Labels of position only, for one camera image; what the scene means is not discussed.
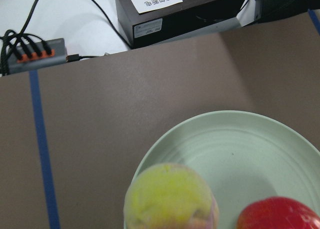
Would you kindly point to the grey usb hub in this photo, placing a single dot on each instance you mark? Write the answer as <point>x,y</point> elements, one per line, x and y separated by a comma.
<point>58,56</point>

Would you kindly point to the black box with label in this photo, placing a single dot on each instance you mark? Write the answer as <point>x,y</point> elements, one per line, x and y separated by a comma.
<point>148,22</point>

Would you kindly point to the yellow pink peach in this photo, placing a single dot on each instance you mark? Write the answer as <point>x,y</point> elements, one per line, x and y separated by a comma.
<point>170,196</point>

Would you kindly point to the red yellow pomegranate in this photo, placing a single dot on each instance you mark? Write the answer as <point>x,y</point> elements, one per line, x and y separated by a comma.
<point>277,212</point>

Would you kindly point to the green plate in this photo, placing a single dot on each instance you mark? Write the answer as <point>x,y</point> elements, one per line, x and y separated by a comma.
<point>244,157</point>

